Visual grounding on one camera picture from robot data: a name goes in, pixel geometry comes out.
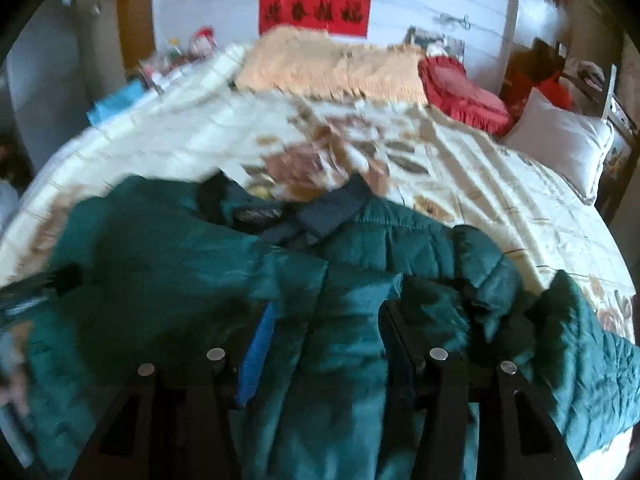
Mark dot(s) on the beige fringed blanket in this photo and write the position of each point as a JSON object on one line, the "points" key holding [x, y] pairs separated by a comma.
{"points": [[325, 67]]}

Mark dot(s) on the floral cream bedspread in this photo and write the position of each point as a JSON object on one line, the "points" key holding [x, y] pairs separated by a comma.
{"points": [[475, 175]]}

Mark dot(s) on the green down jacket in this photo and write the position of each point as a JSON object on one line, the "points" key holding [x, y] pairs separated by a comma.
{"points": [[165, 270]]}

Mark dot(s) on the red clothes pile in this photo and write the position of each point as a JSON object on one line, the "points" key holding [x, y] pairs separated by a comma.
{"points": [[545, 80]]}

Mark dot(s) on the grey cabinet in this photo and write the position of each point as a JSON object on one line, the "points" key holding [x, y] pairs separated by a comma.
{"points": [[55, 75]]}

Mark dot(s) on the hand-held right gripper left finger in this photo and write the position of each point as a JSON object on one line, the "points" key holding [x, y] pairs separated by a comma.
{"points": [[255, 355]]}

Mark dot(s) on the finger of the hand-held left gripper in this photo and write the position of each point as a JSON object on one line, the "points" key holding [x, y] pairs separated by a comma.
{"points": [[65, 280]]}

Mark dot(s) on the wall picture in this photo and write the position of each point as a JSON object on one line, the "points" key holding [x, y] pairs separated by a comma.
{"points": [[432, 40]]}

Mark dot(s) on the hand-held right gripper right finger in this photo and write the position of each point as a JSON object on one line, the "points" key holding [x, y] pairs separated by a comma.
{"points": [[400, 342]]}

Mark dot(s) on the blue paper bag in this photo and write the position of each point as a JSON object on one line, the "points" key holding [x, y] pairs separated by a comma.
{"points": [[115, 102]]}

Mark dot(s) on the dark wooden headboard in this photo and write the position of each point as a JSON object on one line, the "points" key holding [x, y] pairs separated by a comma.
{"points": [[620, 150]]}

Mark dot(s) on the wooden door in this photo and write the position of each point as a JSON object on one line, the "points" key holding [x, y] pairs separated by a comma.
{"points": [[135, 15]]}

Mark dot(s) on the red ruffled cushion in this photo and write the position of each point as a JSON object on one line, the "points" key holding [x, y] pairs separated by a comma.
{"points": [[465, 95]]}

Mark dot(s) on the white pillow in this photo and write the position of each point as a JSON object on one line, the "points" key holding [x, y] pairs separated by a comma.
{"points": [[555, 135]]}

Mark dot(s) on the red wall banner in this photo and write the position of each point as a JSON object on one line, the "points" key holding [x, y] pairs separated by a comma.
{"points": [[300, 10]]}

